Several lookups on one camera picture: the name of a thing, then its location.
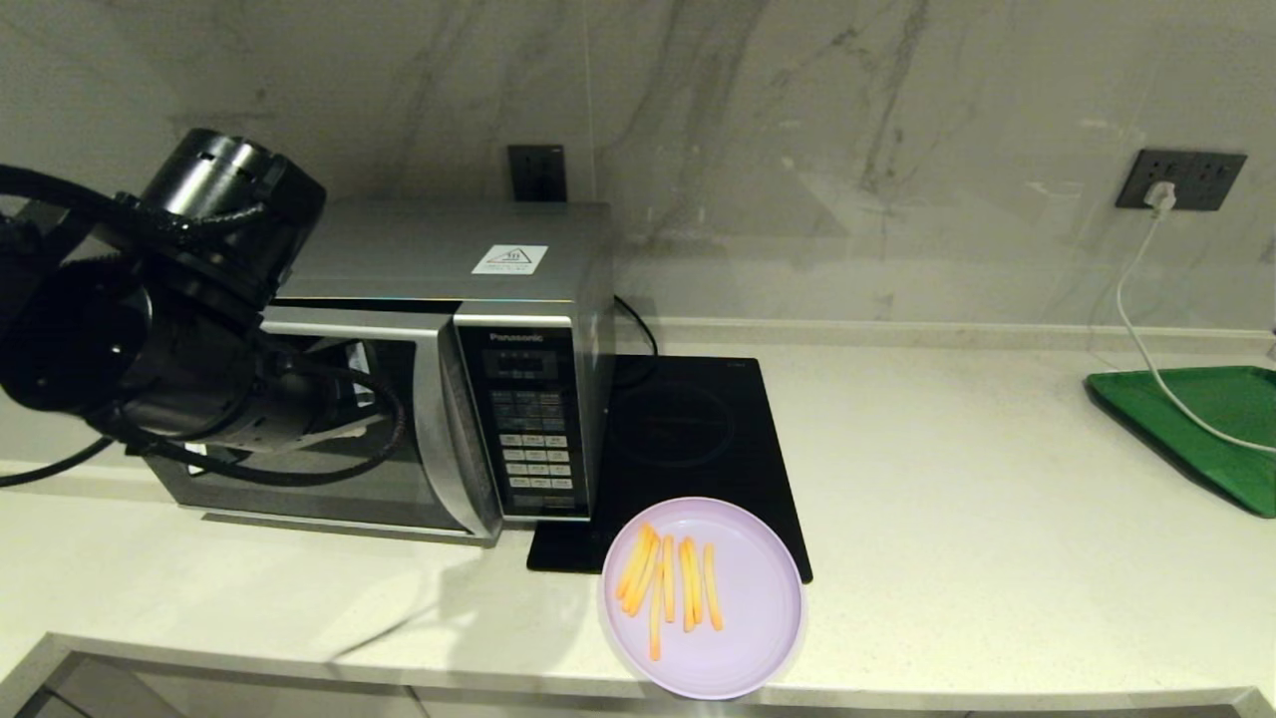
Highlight microwave door with dark glass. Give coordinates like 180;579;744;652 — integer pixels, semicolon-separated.
145;304;501;546

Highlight lilac round plate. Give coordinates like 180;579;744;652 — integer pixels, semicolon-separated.
598;497;806;701

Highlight silver Panasonic microwave body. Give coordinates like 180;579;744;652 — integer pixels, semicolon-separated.
145;202;617;546

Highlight white triangle warning sticker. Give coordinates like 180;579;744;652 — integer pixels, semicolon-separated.
472;244;549;275

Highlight orange carrot sticks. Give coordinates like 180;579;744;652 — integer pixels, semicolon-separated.
625;534;662;617

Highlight black induction cooktop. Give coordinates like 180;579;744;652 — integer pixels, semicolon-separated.
526;356;813;584

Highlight green plastic tray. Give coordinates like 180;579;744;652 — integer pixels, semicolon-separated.
1085;367;1276;520

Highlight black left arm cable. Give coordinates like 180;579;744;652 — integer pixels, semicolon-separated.
0;165;409;490

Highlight small black wall socket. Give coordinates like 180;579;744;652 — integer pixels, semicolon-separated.
507;145;568;203

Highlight thin black cable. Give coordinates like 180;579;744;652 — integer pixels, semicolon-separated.
613;296;659;358

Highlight white power cable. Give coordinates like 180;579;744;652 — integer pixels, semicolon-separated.
1115;209;1276;457

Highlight wide black wall socket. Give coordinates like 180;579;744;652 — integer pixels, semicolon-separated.
1115;150;1249;212

